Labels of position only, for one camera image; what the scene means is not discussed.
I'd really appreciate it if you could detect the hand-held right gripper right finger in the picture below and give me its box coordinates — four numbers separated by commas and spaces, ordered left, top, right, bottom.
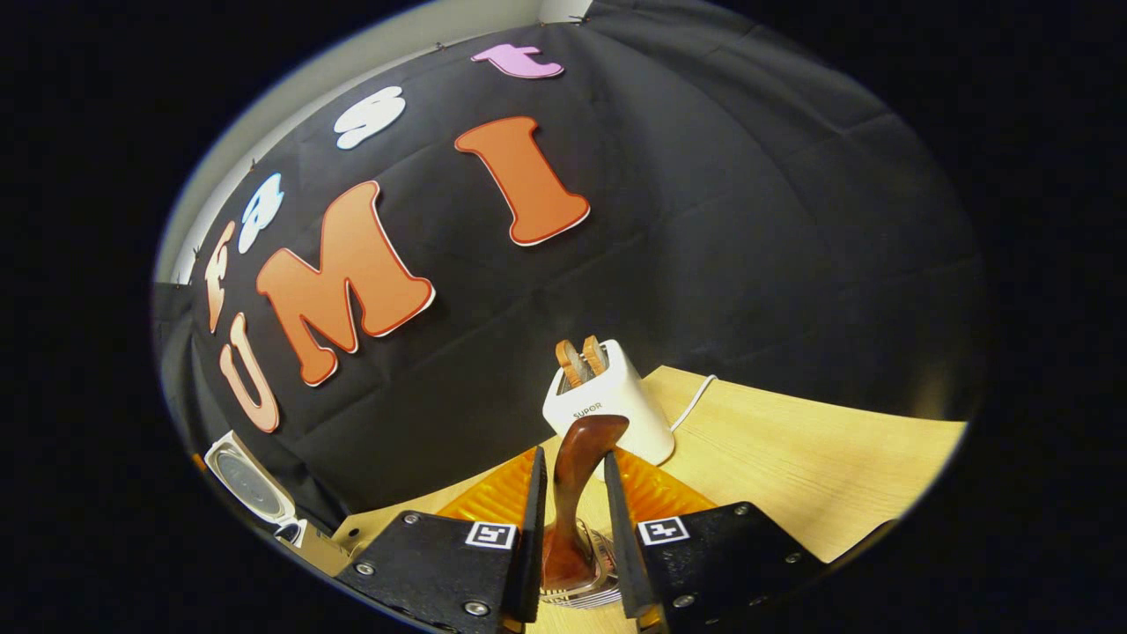
603, 449, 829, 633

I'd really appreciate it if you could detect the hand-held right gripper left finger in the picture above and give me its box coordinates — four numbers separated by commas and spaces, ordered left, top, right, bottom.
335, 445, 549, 633

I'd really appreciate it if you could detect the brown wooden spoon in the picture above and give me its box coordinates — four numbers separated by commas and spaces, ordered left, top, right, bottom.
541, 414, 630, 591

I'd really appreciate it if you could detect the white rice cooker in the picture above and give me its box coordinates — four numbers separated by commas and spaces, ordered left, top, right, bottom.
204, 430, 309, 549

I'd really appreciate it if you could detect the white toaster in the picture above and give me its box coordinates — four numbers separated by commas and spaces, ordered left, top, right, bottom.
541, 339, 677, 468

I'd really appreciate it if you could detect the black backdrop cloth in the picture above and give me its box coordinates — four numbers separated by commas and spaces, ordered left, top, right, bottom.
154, 0, 987, 529

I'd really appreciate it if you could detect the white toaster cable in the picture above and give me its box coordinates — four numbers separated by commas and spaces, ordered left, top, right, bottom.
669, 374, 719, 433

